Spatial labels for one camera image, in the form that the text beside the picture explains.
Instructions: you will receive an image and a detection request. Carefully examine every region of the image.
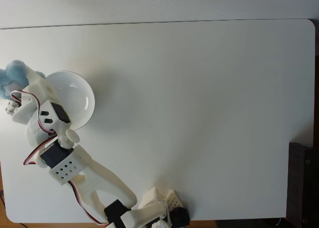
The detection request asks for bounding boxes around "skyblue plush doll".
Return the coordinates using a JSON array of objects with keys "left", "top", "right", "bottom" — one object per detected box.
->
[{"left": 0, "top": 60, "right": 47, "bottom": 103}]

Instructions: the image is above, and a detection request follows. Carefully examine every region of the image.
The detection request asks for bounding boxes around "white ceramic bowl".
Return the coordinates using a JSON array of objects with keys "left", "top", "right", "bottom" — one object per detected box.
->
[{"left": 46, "top": 70, "right": 96, "bottom": 132}]

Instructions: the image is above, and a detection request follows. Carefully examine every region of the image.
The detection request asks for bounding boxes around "black table clamp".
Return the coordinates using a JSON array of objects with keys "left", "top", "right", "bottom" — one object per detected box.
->
[{"left": 171, "top": 207, "right": 191, "bottom": 226}]

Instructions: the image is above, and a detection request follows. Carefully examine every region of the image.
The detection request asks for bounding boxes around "dark wooden furniture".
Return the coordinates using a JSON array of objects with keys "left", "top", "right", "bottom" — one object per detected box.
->
[{"left": 288, "top": 142, "right": 319, "bottom": 228}]

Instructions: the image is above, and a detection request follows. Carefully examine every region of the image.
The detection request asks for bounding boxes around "red white gripper cable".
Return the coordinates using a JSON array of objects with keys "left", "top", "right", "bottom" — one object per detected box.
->
[{"left": 10, "top": 89, "right": 58, "bottom": 138}]

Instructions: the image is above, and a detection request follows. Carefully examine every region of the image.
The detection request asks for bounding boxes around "red white upper arm cable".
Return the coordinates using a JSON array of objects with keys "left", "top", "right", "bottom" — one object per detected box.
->
[{"left": 68, "top": 180, "right": 110, "bottom": 226}]

